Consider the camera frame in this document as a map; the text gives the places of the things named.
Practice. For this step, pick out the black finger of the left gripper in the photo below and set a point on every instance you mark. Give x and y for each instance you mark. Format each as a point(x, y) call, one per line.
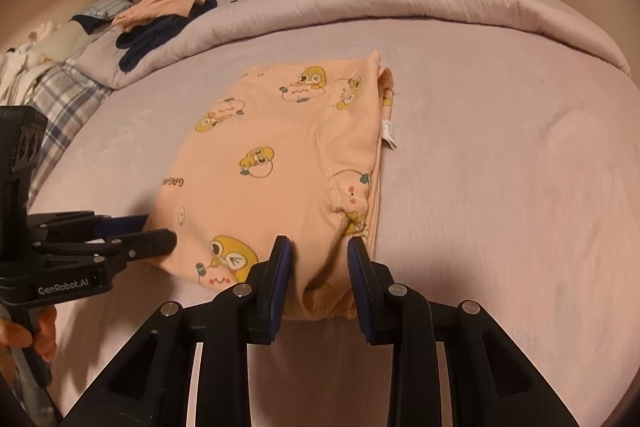
point(113, 254)
point(82, 224)

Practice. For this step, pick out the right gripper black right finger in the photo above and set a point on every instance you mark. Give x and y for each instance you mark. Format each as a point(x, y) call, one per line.
point(491, 382)

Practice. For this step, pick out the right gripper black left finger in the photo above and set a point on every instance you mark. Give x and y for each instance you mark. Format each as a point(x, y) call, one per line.
point(148, 381)

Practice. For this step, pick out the peach cartoon duck garment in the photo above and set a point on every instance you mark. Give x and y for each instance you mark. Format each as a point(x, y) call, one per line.
point(293, 150)

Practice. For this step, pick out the white crumpled clothes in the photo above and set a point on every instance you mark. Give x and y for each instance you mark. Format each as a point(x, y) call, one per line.
point(47, 45)

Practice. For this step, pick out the folded navy clothes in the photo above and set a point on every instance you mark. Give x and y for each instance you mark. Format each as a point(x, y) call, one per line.
point(143, 39)

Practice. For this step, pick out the folded peach clothes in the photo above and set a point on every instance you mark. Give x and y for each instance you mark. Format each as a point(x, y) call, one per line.
point(145, 11)

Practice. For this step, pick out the person left hand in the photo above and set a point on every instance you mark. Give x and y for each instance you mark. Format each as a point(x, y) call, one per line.
point(13, 335)

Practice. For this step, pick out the plaid blue white pillow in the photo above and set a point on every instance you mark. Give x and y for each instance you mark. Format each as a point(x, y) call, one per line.
point(68, 99)

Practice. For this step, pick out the pink bed sheet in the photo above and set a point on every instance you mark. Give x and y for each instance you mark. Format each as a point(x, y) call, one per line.
point(514, 182)

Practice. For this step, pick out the striped blue folded cloth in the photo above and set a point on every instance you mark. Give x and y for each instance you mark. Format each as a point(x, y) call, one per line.
point(100, 14)

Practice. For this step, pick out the pink rolled quilt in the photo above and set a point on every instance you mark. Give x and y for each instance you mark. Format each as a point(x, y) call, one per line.
point(234, 20)

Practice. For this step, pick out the black left camera box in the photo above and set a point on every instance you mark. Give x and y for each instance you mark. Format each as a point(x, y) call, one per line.
point(22, 132)

